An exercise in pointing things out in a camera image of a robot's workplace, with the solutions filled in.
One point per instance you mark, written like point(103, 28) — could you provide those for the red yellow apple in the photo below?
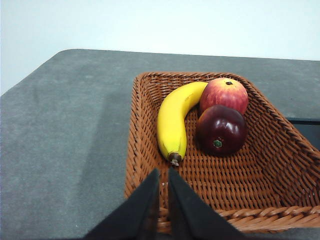
point(225, 96)

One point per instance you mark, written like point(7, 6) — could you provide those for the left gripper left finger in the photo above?
point(135, 212)

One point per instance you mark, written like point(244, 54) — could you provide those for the black rectangular tray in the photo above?
point(307, 130)

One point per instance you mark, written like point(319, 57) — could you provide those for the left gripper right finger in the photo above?
point(192, 215)

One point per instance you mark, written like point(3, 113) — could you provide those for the dark purple plum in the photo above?
point(222, 130)

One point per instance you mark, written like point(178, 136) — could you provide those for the yellow banana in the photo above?
point(172, 120)

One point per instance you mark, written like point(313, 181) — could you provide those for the brown wicker basket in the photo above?
point(250, 180)

